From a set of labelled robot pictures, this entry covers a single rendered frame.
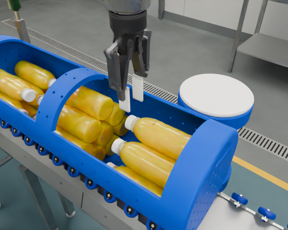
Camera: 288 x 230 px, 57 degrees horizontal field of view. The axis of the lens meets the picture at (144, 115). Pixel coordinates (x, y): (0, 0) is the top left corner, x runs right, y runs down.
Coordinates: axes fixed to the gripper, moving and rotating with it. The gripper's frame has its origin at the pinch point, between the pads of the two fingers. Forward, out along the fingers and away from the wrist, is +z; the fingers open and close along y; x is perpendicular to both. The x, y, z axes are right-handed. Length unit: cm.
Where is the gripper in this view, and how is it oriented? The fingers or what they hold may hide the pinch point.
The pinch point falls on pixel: (131, 94)
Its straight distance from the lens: 64.8
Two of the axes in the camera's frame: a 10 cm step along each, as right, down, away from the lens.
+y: 5.9, -5.2, 6.2
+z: 0.0, 7.7, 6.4
